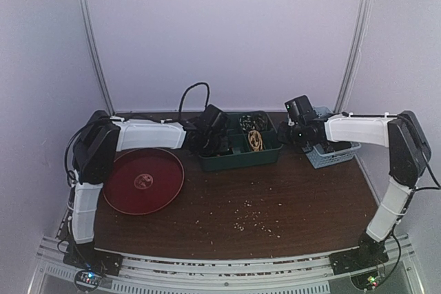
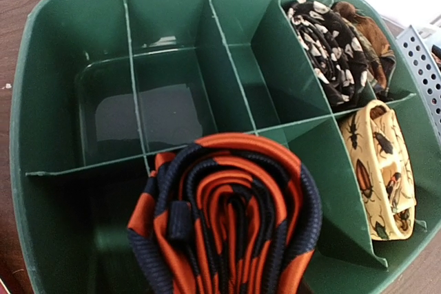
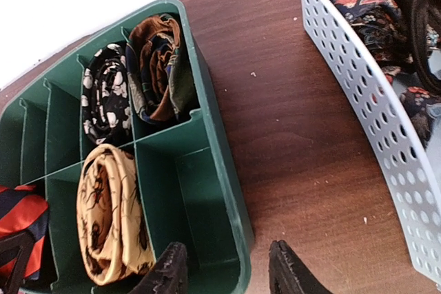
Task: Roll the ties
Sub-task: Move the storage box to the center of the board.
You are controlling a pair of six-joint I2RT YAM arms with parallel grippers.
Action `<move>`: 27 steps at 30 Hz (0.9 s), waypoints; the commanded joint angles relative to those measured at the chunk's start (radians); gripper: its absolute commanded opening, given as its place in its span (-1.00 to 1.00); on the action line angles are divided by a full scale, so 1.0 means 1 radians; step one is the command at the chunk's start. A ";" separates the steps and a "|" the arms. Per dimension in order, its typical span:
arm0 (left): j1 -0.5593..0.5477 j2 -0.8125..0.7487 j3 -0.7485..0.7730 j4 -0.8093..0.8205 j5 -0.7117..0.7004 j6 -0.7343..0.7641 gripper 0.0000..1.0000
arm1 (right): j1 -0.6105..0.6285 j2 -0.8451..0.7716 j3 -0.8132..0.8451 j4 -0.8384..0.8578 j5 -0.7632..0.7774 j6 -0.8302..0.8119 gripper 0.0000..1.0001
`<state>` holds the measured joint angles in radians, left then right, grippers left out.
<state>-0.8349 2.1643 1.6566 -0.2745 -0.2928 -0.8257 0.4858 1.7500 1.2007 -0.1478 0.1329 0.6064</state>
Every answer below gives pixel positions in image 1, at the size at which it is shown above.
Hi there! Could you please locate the dark green divided organizer box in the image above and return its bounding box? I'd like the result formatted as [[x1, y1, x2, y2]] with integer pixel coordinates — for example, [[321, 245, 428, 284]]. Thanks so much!
[[198, 111, 282, 171]]

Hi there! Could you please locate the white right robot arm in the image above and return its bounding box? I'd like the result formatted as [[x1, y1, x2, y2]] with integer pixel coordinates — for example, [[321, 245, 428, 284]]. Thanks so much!
[[278, 95, 431, 268]]

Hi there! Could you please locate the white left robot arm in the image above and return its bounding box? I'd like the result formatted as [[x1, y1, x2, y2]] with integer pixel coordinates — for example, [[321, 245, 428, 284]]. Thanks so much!
[[65, 105, 229, 269]]

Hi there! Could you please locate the tan patterned rolled tie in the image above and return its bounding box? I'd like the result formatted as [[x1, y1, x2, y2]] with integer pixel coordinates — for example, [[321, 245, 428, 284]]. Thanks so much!
[[247, 130, 264, 151]]

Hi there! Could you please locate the black white rolled tie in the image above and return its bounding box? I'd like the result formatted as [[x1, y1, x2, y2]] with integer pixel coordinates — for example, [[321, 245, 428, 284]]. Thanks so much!
[[238, 113, 268, 133]]

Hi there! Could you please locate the light blue perforated basket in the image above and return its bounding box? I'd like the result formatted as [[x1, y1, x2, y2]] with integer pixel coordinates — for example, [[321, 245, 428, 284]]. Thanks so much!
[[301, 125, 361, 169]]

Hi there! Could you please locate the plain black tie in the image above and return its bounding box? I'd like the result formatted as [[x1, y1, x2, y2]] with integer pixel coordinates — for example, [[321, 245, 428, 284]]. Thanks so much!
[[322, 142, 351, 154]]

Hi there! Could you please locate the red round tray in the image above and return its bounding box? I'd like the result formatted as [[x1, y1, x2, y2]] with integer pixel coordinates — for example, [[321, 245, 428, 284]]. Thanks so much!
[[103, 149, 185, 216]]

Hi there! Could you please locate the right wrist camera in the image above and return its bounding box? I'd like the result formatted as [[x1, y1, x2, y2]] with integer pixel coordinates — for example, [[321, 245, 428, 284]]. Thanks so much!
[[285, 99, 299, 126]]

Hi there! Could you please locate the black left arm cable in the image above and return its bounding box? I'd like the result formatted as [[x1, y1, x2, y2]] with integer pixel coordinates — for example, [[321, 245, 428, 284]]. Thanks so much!
[[177, 82, 212, 123]]

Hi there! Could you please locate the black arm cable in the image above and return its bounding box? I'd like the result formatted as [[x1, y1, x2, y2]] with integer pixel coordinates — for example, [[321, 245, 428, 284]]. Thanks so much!
[[177, 82, 212, 123], [399, 114, 441, 191]]

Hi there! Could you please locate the right aluminium frame post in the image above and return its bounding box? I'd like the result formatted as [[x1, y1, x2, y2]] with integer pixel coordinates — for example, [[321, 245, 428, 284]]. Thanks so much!
[[334, 0, 371, 112]]

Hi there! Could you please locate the aluminium frame post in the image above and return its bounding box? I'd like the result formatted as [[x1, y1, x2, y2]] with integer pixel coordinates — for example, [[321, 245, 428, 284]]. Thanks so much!
[[334, 0, 371, 112], [79, 0, 115, 115]]

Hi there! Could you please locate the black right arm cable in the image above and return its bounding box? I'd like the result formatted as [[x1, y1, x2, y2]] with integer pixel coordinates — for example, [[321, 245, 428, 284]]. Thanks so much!
[[399, 114, 441, 191]]

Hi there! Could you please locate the left aluminium frame post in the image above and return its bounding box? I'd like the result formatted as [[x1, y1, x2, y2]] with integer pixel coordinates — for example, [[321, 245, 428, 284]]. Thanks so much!
[[79, 0, 115, 115]]

